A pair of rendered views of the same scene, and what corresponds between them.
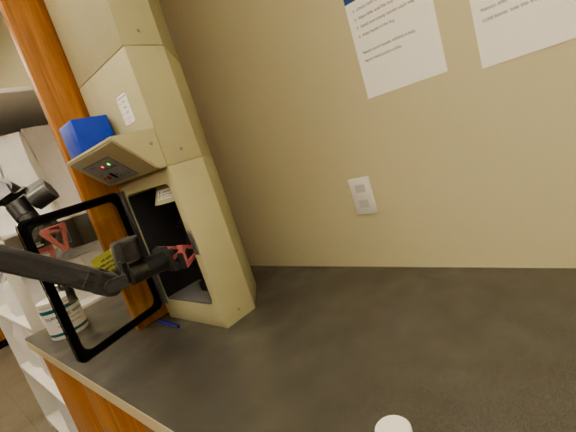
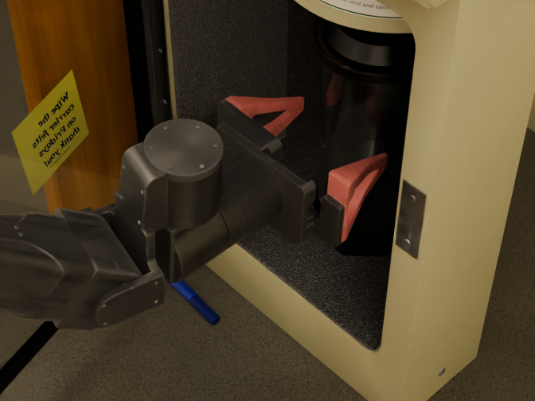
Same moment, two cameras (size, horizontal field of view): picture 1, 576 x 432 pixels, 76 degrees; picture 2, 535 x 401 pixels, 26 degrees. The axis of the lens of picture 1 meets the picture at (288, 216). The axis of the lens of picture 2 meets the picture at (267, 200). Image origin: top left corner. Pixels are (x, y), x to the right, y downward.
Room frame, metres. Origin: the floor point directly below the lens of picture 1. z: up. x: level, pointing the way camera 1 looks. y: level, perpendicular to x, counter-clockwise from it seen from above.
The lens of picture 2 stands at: (0.39, 0.35, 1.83)
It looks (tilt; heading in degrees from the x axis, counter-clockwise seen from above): 46 degrees down; 2
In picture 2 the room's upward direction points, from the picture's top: straight up
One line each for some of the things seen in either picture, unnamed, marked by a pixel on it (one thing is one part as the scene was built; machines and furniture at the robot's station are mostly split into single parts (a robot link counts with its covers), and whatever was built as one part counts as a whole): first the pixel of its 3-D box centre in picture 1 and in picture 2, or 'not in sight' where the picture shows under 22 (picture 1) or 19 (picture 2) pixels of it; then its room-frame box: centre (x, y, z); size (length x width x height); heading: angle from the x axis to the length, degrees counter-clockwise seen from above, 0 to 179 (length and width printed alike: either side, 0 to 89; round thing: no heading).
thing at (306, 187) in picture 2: (157, 262); (240, 196); (1.02, 0.39, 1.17); 0.10 x 0.07 x 0.07; 46
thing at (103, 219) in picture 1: (99, 271); (30, 159); (1.03, 0.56, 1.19); 0.30 x 0.01 x 0.40; 151
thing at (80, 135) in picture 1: (88, 137); not in sight; (1.09, 0.47, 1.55); 0.10 x 0.10 x 0.09; 46
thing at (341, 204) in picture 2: (184, 253); (334, 177); (1.05, 0.32, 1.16); 0.09 x 0.07 x 0.07; 136
